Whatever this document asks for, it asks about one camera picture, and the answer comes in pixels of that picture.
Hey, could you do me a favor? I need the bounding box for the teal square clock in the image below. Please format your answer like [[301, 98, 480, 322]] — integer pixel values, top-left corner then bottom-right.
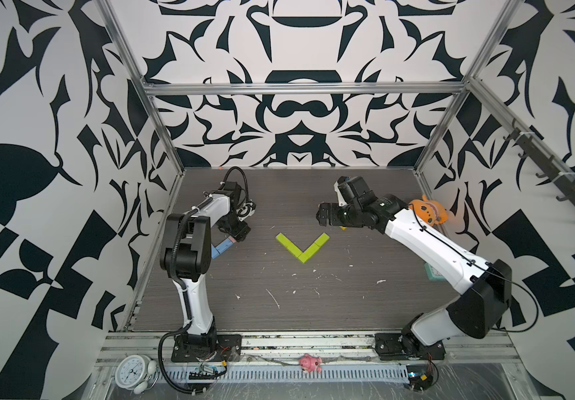
[[424, 263, 445, 281]]

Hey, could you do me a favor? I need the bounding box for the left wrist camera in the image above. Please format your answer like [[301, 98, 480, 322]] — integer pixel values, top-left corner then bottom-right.
[[237, 201, 257, 221]]

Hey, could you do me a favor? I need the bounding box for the white cable duct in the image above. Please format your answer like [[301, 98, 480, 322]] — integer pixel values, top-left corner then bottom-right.
[[167, 364, 409, 384]]

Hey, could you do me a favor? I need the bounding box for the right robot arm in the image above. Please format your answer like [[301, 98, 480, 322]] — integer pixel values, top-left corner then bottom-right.
[[316, 176, 524, 348]]

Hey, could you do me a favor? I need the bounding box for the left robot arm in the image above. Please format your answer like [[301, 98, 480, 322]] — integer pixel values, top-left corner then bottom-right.
[[157, 167, 257, 396]]

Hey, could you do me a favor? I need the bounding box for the light blue block top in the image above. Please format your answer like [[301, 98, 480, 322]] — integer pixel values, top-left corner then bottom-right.
[[211, 246, 221, 259]]

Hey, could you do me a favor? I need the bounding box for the pink pig toy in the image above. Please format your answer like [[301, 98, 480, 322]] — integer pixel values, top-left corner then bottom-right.
[[299, 354, 322, 373]]

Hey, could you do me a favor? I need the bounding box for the black hook rail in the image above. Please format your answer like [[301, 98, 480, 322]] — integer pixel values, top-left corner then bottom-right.
[[504, 118, 575, 207]]

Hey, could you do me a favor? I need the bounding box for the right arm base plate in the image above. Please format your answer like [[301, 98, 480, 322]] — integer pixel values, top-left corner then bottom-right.
[[374, 333, 446, 361]]

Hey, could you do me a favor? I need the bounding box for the white alarm clock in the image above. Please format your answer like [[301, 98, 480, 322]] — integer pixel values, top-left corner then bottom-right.
[[114, 354, 158, 395]]

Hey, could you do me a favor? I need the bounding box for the circuit board right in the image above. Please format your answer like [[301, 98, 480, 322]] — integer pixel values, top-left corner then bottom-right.
[[404, 364, 436, 392]]

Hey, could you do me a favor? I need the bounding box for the orange plush toy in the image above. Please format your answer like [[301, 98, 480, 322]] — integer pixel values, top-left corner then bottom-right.
[[408, 195, 448, 227]]

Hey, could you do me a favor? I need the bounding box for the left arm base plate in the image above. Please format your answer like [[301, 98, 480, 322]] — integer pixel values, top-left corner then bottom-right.
[[171, 333, 243, 363]]

